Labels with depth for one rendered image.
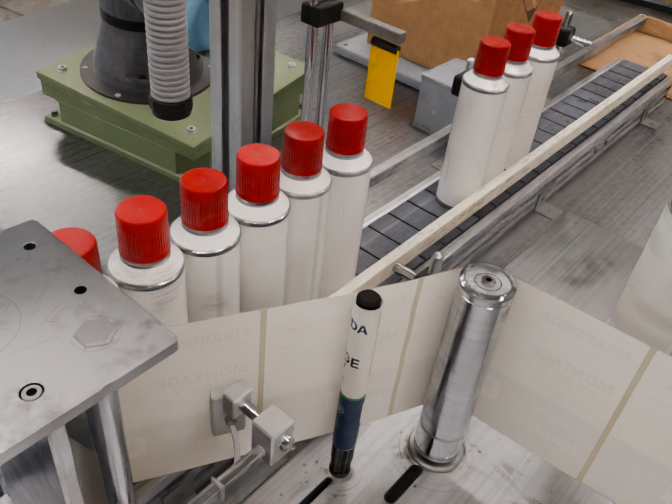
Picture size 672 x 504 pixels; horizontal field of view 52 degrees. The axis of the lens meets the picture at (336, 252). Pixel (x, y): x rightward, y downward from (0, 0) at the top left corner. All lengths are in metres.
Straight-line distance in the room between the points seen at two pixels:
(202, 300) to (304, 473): 0.16
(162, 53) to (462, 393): 0.33
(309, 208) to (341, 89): 0.66
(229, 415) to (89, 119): 0.65
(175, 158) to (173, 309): 0.46
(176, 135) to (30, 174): 0.20
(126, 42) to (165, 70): 0.42
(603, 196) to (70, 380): 0.89
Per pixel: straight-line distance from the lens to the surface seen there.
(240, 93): 0.67
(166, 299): 0.48
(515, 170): 0.89
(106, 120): 0.99
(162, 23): 0.54
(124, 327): 0.29
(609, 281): 0.81
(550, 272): 0.79
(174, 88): 0.56
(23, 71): 1.26
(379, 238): 0.78
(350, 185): 0.59
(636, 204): 1.07
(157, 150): 0.94
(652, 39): 1.72
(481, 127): 0.79
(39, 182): 0.96
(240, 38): 0.64
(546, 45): 0.88
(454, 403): 0.51
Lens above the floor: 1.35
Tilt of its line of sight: 39 degrees down
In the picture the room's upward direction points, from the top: 7 degrees clockwise
